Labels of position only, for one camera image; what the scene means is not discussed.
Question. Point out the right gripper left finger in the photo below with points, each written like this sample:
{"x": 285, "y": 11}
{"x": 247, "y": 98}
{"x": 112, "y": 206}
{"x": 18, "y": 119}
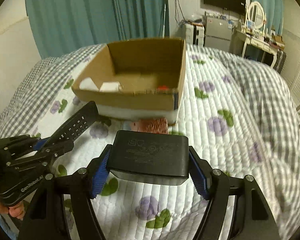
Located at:
{"x": 45, "y": 217}

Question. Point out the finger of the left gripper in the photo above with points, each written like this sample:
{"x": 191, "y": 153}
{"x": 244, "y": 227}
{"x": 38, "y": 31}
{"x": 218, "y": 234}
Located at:
{"x": 22, "y": 143}
{"x": 44, "y": 156}

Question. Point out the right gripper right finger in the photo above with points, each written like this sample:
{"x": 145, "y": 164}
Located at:
{"x": 251, "y": 218}

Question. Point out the white plastic bottle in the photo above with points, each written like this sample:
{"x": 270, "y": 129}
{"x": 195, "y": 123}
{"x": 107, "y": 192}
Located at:
{"x": 88, "y": 84}

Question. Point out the black power adapter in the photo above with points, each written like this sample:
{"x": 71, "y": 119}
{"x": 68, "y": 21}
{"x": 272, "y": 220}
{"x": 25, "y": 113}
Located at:
{"x": 161, "y": 159}

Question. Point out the white power adapter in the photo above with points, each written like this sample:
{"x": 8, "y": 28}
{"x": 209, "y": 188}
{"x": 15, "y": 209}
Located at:
{"x": 110, "y": 87}

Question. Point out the red cap white bottle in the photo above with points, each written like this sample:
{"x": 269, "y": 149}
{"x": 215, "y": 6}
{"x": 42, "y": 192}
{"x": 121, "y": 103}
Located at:
{"x": 163, "y": 88}

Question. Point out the person's left hand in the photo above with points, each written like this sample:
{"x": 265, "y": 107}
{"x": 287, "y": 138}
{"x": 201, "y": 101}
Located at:
{"x": 17, "y": 211}

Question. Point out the grey checked duvet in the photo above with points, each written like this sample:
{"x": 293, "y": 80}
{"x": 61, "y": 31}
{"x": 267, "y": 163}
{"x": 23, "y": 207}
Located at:
{"x": 265, "y": 92}

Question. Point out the floral quilted bed pad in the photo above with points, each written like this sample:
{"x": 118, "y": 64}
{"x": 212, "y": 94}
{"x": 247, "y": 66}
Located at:
{"x": 146, "y": 143}

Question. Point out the phone with brown case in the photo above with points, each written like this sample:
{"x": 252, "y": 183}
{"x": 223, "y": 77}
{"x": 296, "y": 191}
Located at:
{"x": 156, "y": 126}

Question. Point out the brown cardboard box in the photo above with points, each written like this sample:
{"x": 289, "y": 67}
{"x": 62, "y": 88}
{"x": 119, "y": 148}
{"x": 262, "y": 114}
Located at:
{"x": 140, "y": 66}

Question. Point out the green curtain left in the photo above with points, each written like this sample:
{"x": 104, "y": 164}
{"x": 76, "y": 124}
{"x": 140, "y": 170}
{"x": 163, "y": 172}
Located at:
{"x": 62, "y": 26}

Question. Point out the green curtain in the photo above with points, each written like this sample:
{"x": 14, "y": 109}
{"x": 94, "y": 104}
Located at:
{"x": 62, "y": 26}
{"x": 266, "y": 2}

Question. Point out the white dressing table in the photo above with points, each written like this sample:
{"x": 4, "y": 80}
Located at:
{"x": 240, "y": 41}

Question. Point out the grey mini fridge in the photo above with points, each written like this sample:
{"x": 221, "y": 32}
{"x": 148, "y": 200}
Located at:
{"x": 218, "y": 33}

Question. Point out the white suitcase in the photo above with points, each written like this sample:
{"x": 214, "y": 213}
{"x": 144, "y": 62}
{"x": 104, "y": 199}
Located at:
{"x": 193, "y": 34}

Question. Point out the white louvered wardrobe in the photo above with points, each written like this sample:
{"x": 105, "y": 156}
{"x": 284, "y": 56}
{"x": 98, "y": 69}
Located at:
{"x": 291, "y": 37}

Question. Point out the white oval vanity mirror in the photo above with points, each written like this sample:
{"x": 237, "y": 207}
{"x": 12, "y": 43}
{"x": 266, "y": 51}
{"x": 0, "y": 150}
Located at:
{"x": 255, "y": 16}

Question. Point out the green curtain right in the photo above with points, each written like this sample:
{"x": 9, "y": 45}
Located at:
{"x": 266, "y": 2}

